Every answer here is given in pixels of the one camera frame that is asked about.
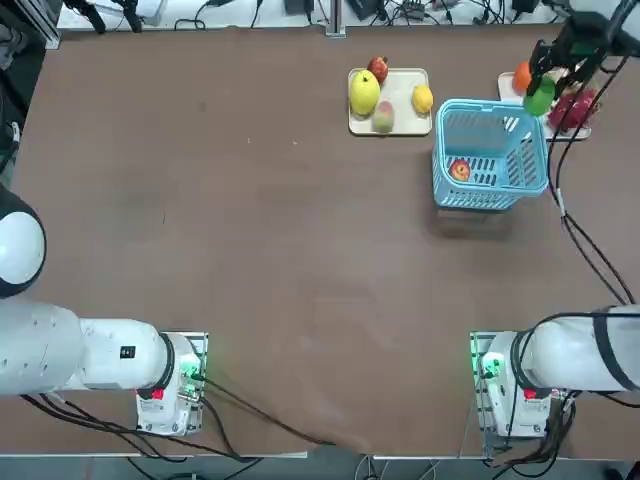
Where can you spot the aluminium frame post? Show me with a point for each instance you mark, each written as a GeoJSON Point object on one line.
{"type": "Point", "coordinates": [335, 20]}

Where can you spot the black tripod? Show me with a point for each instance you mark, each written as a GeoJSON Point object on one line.
{"type": "Point", "coordinates": [96, 20]}

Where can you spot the green apple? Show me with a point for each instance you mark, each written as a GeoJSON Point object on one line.
{"type": "Point", "coordinates": [539, 102]}

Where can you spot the red pomegranate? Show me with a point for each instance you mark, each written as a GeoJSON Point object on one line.
{"type": "Point", "coordinates": [378, 67]}

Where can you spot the red dragon fruit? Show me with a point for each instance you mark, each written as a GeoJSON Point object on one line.
{"type": "Point", "coordinates": [572, 107]}

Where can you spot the light blue plastic basket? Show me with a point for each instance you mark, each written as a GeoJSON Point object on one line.
{"type": "Point", "coordinates": [475, 132]}

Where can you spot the orange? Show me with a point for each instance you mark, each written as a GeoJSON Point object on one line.
{"type": "Point", "coordinates": [521, 77]}

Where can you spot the aluminium corner post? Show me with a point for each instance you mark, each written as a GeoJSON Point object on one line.
{"type": "Point", "coordinates": [50, 37]}

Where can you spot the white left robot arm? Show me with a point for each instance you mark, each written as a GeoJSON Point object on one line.
{"type": "Point", "coordinates": [100, 350]}

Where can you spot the pink green peach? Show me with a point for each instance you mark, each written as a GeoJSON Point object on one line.
{"type": "Point", "coordinates": [383, 117]}

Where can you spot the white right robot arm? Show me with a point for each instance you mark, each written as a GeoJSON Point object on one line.
{"type": "Point", "coordinates": [565, 350]}

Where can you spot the small red apple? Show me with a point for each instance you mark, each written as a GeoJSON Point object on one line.
{"type": "Point", "coordinates": [460, 171]}

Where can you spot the yellow lemon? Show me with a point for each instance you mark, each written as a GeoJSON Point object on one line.
{"type": "Point", "coordinates": [422, 98]}

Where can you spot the large yellow green pear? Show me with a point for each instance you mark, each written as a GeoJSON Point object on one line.
{"type": "Point", "coordinates": [364, 92]}

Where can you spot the beige plastic tray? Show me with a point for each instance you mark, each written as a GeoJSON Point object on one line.
{"type": "Point", "coordinates": [575, 134]}
{"type": "Point", "coordinates": [405, 100]}

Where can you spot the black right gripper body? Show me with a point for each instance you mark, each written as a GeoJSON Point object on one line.
{"type": "Point", "coordinates": [582, 42]}

